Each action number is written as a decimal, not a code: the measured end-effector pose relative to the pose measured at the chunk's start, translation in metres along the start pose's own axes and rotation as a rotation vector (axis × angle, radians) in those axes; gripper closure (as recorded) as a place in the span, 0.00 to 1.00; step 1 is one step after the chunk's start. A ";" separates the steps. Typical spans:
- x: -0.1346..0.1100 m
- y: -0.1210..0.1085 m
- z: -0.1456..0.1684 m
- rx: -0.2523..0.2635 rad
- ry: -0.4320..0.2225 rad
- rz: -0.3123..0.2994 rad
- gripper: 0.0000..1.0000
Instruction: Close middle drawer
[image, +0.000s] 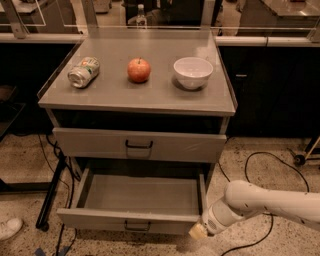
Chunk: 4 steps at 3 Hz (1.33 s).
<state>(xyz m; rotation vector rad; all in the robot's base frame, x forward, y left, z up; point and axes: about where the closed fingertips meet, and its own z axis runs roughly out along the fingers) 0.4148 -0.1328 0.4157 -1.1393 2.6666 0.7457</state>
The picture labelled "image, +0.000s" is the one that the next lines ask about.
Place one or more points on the white bowl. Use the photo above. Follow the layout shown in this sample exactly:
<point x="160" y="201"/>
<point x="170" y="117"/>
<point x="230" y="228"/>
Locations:
<point x="192" y="72"/>

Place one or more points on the grey drawer cabinet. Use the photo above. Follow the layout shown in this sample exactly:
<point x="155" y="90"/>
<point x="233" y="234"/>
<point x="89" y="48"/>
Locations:
<point x="161" y="104"/>

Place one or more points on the black table leg frame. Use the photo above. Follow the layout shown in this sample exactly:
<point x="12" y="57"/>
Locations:
<point x="42" y="221"/>

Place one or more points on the grey drawer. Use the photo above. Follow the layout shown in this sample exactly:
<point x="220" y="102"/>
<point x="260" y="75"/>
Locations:
<point x="109" y="200"/>
<point x="98" y="143"/>

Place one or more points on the white horizontal rail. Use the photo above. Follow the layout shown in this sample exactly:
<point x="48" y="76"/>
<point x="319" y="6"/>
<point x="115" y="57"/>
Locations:
<point x="221" y="40"/>

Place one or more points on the white shoe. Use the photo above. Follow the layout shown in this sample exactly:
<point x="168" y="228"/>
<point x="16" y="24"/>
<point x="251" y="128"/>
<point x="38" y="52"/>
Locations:
<point x="10" y="228"/>

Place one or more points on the clear water bottle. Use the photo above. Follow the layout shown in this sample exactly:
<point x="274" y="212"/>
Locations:
<point x="141" y="20"/>

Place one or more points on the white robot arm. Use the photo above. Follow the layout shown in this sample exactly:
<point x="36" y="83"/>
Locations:
<point x="243" y="200"/>

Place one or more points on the wheeled cart base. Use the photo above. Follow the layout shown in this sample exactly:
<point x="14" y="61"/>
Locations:
<point x="310" y="153"/>

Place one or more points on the yellowish padded gripper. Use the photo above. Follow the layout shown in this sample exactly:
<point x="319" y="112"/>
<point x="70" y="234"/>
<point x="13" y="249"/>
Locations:
<point x="209" y="222"/>

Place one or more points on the crushed soda can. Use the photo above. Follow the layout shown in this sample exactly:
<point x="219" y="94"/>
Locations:
<point x="84" y="72"/>

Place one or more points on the red apple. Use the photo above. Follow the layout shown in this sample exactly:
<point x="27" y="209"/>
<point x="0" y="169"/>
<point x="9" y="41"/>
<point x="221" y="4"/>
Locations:
<point x="138" y="70"/>

